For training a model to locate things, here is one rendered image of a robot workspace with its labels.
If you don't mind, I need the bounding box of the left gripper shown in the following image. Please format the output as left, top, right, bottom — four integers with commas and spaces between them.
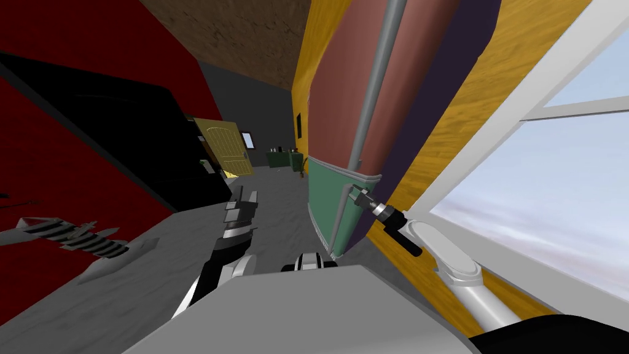
223, 185, 259, 231

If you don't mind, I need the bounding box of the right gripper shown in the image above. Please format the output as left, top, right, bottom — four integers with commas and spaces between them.
346, 184, 378, 211

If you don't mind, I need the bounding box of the short grey door handle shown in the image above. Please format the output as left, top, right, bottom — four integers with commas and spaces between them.
326, 183, 356, 259

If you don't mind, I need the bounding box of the green fridge door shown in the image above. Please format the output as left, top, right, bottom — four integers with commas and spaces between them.
307, 155, 383, 261

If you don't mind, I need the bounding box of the green cabinet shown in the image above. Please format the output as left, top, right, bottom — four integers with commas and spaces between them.
266, 146, 307, 172

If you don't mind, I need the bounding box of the yellow room door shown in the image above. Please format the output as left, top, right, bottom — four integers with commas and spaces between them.
193, 117, 256, 179

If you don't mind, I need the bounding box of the red-brown fridge door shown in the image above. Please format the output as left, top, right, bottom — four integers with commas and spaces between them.
307, 0, 464, 182

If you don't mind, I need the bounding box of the purple fridge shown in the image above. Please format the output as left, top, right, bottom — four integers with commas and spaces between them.
307, 0, 503, 262

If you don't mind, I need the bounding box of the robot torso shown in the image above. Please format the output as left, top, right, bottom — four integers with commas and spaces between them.
122, 252, 483, 354

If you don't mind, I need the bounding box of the large black block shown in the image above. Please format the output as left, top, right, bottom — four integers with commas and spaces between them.
0, 50, 233, 213

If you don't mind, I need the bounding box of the grey black striped object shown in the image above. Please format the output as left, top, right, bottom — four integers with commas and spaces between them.
0, 215, 161, 286

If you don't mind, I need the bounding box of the large white-framed window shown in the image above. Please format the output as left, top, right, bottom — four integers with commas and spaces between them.
402, 0, 629, 317

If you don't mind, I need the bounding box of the long grey door handle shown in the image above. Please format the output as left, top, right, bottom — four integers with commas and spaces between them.
346, 0, 408, 173

